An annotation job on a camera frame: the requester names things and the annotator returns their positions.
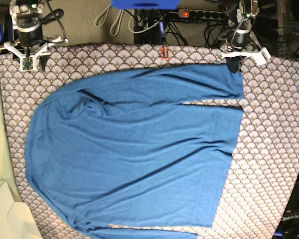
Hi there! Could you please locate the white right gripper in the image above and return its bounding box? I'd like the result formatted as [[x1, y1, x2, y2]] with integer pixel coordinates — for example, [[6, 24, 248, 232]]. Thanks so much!
[[0, 36, 68, 72]]

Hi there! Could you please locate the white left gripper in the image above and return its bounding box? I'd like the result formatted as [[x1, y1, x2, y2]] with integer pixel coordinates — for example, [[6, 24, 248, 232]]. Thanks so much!
[[221, 47, 271, 73]]

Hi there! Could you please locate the blue long-sleeve T-shirt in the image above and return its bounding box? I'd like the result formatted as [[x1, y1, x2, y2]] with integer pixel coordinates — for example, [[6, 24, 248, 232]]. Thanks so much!
[[24, 64, 244, 239]]

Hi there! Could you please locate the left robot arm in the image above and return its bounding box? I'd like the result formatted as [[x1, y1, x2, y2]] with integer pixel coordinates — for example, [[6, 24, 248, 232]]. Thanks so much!
[[213, 0, 271, 73]]

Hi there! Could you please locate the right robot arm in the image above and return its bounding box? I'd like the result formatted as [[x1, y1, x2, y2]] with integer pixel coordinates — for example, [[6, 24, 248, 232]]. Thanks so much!
[[0, 0, 68, 72]]

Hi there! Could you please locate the red and grey table clamp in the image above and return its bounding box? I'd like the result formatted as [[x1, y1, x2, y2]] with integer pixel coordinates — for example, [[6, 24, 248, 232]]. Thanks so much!
[[160, 45, 169, 60]]

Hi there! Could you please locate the fan-patterned table cloth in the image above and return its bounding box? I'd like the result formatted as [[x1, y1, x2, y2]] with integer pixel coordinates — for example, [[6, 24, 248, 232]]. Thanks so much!
[[0, 44, 299, 239]]

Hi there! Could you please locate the black OpenArm base box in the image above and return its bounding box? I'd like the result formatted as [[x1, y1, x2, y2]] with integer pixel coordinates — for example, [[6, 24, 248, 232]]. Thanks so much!
[[273, 177, 299, 239]]

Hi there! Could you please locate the grey looped cable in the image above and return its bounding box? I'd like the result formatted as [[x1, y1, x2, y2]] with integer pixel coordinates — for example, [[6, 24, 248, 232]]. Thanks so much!
[[94, 6, 125, 37]]

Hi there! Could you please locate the black power strip red switch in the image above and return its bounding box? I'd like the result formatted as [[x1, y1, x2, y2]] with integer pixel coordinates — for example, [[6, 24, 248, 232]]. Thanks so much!
[[177, 9, 226, 20]]

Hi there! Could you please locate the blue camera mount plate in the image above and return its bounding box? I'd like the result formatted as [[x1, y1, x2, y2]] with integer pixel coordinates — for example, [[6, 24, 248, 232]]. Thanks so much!
[[111, 0, 180, 9]]

